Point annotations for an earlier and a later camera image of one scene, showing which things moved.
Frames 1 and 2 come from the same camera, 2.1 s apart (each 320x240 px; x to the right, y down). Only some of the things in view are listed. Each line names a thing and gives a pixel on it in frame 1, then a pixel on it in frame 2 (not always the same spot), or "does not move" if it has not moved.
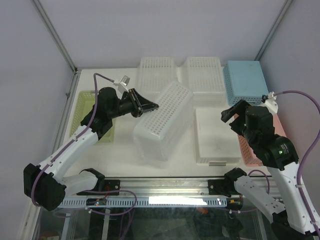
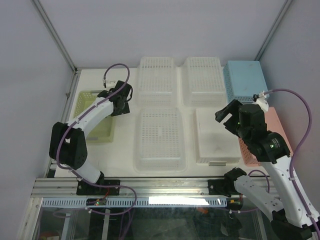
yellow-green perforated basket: (85, 101) does not move
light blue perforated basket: (245, 80) does not move
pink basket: (251, 158) does not move
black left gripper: (139, 104) to (125, 110)
